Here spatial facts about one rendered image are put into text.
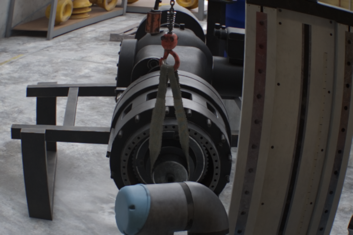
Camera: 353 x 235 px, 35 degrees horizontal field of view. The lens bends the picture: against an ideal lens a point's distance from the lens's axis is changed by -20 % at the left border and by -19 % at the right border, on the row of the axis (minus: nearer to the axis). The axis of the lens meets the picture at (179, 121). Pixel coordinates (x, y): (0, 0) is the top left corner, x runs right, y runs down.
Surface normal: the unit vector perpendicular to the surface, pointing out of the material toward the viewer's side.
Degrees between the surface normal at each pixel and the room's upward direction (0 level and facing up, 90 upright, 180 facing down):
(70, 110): 0
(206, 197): 47
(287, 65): 90
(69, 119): 0
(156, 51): 6
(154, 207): 55
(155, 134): 94
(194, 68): 36
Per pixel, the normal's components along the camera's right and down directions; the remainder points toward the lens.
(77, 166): 0.07, -0.94
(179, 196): 0.24, -0.59
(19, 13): 0.90, 0.19
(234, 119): -0.43, 0.27
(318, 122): -0.08, 0.32
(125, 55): 0.05, -0.38
